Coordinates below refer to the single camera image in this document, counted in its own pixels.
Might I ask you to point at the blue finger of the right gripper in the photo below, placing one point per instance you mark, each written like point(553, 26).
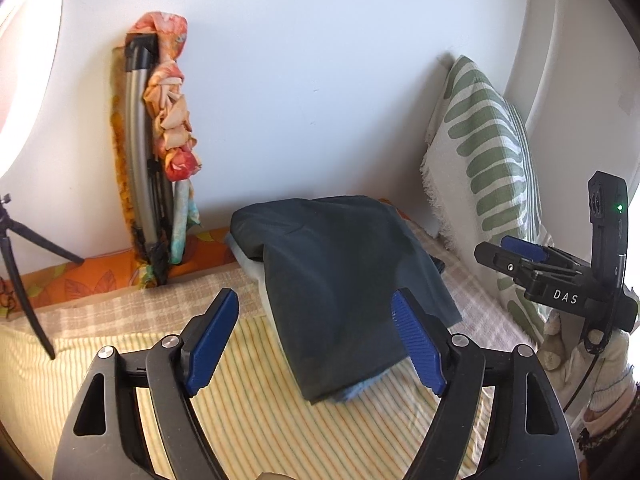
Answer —
point(526, 250)

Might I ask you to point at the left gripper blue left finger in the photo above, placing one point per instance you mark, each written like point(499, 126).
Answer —
point(204, 339)

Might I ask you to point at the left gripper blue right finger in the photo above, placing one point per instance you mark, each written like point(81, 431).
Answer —
point(425, 339)

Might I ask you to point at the dark green pants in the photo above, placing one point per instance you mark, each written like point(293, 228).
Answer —
point(365, 225)

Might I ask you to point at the right forearm dark sleeve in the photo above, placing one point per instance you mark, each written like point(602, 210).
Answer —
point(610, 443)

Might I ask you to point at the right hand white glove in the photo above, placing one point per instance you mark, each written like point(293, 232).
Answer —
point(594, 388)

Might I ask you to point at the green striped white pillow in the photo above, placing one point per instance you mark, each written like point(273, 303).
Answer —
point(479, 177)

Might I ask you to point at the yellow striped bed sheet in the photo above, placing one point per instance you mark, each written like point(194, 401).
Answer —
point(252, 412)

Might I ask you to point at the folded blue jeans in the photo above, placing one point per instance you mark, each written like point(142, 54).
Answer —
point(330, 308)

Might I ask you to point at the orange floral cloth strip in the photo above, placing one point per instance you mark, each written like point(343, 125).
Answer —
point(173, 140)

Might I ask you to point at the white ring light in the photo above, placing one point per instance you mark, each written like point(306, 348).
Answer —
point(29, 39)

